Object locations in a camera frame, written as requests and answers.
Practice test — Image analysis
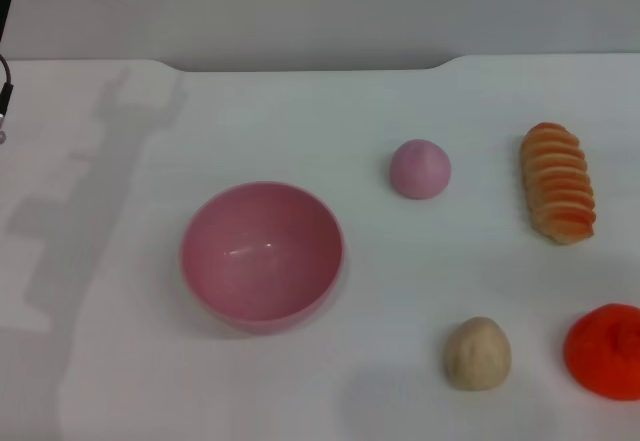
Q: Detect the orange-red swirl bun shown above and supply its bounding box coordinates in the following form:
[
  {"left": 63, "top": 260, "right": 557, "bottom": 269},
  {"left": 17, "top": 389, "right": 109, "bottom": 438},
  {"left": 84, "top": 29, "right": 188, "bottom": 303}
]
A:
[{"left": 563, "top": 303, "right": 640, "bottom": 402}]

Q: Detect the pink plastic bowl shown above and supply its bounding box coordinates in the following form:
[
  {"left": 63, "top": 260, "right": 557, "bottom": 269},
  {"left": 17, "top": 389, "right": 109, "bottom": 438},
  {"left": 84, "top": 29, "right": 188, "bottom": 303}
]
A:
[{"left": 180, "top": 181, "right": 345, "bottom": 336}]

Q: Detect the left arm grey cable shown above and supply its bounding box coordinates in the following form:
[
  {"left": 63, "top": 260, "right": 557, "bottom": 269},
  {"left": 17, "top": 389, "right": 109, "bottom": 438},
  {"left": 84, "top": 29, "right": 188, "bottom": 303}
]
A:
[{"left": 0, "top": 54, "right": 16, "bottom": 145}]

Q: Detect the beige round bun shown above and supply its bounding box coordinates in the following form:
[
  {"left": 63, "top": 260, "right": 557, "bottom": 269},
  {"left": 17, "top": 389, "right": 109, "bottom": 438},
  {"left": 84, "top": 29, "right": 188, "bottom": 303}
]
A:
[{"left": 443, "top": 316, "right": 513, "bottom": 391}]

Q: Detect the ridged orange bread loaf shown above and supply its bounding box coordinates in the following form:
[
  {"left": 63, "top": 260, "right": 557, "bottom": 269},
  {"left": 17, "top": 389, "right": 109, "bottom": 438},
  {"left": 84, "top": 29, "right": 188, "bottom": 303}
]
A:
[{"left": 518, "top": 121, "right": 597, "bottom": 246}]

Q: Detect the pink round bun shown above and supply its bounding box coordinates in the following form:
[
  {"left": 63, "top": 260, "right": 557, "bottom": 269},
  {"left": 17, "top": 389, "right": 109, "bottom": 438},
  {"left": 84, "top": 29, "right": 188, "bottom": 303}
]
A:
[{"left": 389, "top": 138, "right": 452, "bottom": 201}]

